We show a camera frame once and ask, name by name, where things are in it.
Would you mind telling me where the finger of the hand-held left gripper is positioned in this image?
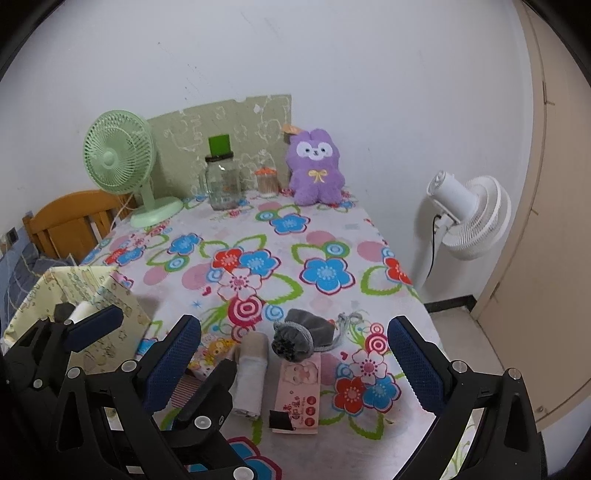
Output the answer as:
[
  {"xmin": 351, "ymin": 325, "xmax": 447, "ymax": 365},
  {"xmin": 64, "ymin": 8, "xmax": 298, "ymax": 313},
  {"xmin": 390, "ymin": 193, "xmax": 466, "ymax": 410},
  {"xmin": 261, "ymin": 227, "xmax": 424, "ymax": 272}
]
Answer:
[
  {"xmin": 55, "ymin": 305, "xmax": 124, "ymax": 365},
  {"xmin": 159, "ymin": 359, "xmax": 259, "ymax": 480}
]

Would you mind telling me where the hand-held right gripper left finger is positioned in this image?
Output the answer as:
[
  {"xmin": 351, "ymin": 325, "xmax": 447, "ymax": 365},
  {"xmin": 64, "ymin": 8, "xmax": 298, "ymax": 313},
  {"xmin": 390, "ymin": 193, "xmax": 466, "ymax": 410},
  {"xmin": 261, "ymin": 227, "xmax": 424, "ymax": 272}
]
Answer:
[{"xmin": 54, "ymin": 315, "xmax": 202, "ymax": 480}]

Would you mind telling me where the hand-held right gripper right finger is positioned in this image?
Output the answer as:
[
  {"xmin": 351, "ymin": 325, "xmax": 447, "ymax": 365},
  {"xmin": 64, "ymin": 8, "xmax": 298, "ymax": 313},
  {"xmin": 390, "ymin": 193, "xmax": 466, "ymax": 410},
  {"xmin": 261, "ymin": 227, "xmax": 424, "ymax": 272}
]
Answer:
[{"xmin": 388, "ymin": 316, "xmax": 548, "ymax": 480}]

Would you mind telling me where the yellow-green fabric storage box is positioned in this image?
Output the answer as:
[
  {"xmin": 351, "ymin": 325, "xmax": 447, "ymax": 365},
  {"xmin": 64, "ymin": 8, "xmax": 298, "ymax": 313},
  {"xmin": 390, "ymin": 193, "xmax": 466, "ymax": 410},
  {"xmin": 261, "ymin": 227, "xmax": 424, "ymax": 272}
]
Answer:
[{"xmin": 2, "ymin": 265, "xmax": 151, "ymax": 377}]

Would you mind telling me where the cartoon print packet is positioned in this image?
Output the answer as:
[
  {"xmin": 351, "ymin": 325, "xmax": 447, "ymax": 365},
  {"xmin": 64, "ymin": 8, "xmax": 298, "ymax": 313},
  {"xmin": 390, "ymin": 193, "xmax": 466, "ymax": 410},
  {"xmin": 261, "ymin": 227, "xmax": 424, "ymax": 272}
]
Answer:
[{"xmin": 187, "ymin": 337, "xmax": 234, "ymax": 381}]

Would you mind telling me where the white cloth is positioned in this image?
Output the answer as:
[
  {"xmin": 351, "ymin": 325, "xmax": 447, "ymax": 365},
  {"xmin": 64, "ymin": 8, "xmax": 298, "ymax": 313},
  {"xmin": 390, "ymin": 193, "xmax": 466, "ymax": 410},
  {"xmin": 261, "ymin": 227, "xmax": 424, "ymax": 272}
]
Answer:
[{"xmin": 231, "ymin": 332, "xmax": 271, "ymax": 418}]

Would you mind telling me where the pink tissue packet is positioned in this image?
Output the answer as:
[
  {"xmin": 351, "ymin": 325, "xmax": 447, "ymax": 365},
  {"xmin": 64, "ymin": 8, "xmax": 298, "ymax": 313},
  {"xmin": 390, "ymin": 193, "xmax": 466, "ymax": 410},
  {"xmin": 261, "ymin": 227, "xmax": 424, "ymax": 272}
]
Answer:
[{"xmin": 270, "ymin": 354, "xmax": 321, "ymax": 435}]

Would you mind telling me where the grey drawstring pouch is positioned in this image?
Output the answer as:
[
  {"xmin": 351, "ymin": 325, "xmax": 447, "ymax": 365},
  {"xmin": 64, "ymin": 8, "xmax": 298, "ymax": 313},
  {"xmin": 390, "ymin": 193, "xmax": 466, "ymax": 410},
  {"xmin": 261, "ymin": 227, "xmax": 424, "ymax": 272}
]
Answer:
[{"xmin": 272, "ymin": 308, "xmax": 365, "ymax": 363}]

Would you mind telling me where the grey plaid pillow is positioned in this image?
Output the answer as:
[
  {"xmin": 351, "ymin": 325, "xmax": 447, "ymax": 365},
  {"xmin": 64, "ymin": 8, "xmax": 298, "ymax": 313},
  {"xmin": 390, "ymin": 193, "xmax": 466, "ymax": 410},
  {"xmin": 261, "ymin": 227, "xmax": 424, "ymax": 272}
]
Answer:
[{"xmin": 0, "ymin": 244, "xmax": 61, "ymax": 333}]

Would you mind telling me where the white standing fan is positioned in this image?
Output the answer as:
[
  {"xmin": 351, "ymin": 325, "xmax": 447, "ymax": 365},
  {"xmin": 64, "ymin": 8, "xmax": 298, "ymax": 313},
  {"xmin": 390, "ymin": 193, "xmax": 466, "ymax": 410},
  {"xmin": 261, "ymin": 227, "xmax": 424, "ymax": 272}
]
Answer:
[{"xmin": 411, "ymin": 170, "xmax": 512, "ymax": 301}]

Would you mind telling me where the floral tablecloth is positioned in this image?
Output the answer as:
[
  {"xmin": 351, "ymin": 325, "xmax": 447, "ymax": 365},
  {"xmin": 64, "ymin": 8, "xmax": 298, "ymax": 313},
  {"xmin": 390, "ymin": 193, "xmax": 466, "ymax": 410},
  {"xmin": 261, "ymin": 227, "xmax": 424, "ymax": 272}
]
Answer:
[{"xmin": 78, "ymin": 187, "xmax": 476, "ymax": 480}]

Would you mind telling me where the green desk fan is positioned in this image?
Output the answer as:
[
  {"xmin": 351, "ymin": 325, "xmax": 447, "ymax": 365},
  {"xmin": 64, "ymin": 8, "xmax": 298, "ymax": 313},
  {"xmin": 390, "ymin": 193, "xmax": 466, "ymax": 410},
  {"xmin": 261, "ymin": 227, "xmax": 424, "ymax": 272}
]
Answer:
[{"xmin": 83, "ymin": 110, "xmax": 184, "ymax": 229}]

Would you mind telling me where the glass jar with green lid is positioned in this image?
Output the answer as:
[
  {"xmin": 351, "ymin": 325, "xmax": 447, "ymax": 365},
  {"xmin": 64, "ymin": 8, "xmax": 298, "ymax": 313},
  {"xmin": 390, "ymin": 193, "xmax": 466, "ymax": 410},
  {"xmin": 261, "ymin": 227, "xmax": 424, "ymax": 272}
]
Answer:
[{"xmin": 199, "ymin": 134, "xmax": 243, "ymax": 212}]

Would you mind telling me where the beige door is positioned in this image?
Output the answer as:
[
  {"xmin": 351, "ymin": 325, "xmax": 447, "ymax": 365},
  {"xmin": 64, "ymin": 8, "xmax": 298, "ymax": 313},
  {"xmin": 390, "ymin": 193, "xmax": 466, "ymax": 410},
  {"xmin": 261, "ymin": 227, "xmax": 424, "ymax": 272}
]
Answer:
[{"xmin": 471, "ymin": 0, "xmax": 591, "ymax": 444}]

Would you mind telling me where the small orange-lid toothpick jar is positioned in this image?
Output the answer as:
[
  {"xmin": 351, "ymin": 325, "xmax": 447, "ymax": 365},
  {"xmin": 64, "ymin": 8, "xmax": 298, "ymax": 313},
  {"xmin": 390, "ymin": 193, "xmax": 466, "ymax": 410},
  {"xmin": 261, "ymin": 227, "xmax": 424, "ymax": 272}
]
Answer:
[{"xmin": 255, "ymin": 166, "xmax": 280, "ymax": 198}]

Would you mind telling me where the purple plush bunny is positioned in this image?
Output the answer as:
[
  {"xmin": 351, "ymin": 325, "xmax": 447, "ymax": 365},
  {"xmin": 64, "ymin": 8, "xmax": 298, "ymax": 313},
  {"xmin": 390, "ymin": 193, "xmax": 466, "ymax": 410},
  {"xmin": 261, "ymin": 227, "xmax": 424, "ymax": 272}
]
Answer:
[{"xmin": 283, "ymin": 124, "xmax": 346, "ymax": 207}]

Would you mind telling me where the green patterned board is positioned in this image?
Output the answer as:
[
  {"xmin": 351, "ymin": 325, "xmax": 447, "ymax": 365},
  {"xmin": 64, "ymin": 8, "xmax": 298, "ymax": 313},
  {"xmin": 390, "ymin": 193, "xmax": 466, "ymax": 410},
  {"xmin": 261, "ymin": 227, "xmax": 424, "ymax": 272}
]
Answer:
[{"xmin": 148, "ymin": 95, "xmax": 293, "ymax": 197}]

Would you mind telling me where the black fan cable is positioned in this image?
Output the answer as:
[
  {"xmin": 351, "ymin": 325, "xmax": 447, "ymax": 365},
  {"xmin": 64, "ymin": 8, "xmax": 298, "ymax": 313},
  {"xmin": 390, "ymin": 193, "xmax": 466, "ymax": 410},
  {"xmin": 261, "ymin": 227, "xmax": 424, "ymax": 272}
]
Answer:
[{"xmin": 431, "ymin": 213, "xmax": 448, "ymax": 280}]

